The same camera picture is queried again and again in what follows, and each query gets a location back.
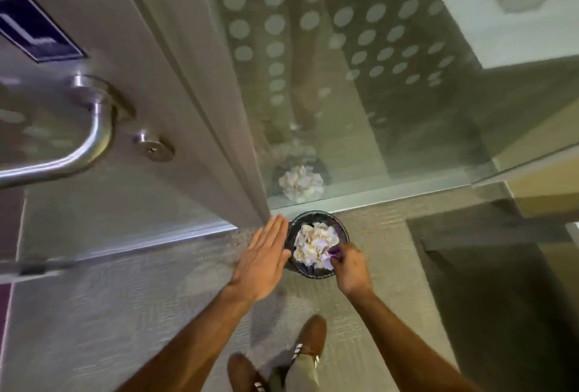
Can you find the person's right hand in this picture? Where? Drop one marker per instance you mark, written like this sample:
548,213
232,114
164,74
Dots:
355,272

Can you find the person's left hand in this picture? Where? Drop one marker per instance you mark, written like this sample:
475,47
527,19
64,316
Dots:
260,265

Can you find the person's left middle finger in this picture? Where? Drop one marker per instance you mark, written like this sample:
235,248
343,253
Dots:
275,229

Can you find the person's left little finger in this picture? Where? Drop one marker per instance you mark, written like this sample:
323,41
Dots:
256,240

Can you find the person's left thumb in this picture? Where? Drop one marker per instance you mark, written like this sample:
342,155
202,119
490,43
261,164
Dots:
285,258

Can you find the person's right fingers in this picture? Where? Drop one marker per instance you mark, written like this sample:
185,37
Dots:
340,257

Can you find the small black trash bin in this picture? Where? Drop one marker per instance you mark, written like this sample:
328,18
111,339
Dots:
296,220

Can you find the person's right forearm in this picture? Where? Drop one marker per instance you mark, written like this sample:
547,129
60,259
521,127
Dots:
402,342

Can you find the person's left forearm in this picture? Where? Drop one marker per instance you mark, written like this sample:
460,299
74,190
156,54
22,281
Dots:
194,342

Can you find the crumpled white paper waste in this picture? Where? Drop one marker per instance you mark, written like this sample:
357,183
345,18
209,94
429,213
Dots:
314,242

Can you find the brown right shoe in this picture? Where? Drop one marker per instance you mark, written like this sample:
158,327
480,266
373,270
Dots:
312,335

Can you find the brown shoe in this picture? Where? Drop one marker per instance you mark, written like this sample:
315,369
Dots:
242,373
312,335

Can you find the beige trouser leg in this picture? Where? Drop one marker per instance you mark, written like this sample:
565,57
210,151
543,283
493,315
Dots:
296,376

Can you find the brown left shoe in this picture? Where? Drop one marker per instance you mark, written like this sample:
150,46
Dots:
242,373

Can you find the round metal door lock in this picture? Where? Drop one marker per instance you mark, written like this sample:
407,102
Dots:
154,147

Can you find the dotted frosted glass panel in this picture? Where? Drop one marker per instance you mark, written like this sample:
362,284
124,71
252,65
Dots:
362,66

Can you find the grey door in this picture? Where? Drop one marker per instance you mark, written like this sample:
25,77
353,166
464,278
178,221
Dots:
149,89

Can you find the dark blue door sign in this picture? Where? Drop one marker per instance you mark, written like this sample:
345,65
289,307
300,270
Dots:
31,25

